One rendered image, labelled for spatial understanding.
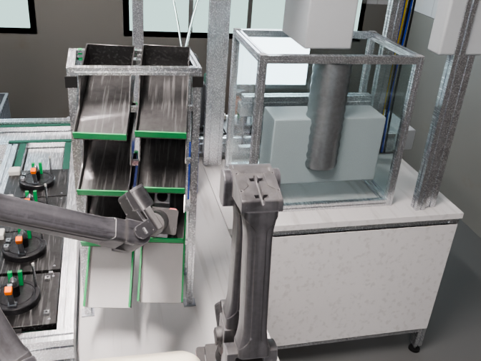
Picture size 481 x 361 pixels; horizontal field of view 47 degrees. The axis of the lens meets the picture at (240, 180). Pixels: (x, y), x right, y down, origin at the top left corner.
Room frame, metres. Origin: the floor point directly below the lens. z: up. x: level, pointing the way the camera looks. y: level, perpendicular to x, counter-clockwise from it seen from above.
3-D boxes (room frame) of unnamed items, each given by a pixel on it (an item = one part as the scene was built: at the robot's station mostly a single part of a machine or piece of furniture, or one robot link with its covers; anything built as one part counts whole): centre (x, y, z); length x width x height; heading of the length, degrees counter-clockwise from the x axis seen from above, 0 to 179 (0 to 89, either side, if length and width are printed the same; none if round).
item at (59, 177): (1.98, 0.83, 1.01); 0.24 x 0.24 x 0.13; 16
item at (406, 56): (2.35, -0.31, 1.21); 0.69 x 0.46 x 0.69; 106
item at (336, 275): (2.39, -0.41, 0.43); 1.11 x 0.68 x 0.86; 106
